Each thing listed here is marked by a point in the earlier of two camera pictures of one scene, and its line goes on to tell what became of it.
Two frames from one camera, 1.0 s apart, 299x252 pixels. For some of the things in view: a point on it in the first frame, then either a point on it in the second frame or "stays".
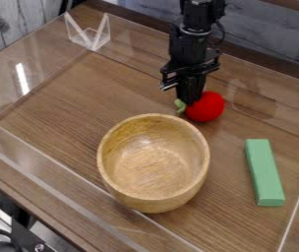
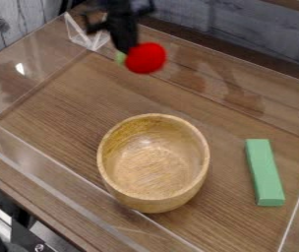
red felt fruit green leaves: x=205 y=109 → x=144 y=58
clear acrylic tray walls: x=84 y=142 stays
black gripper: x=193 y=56 → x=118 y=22
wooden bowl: x=152 y=158 stays
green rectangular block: x=264 y=180 stays
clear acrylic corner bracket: x=88 y=37 stays
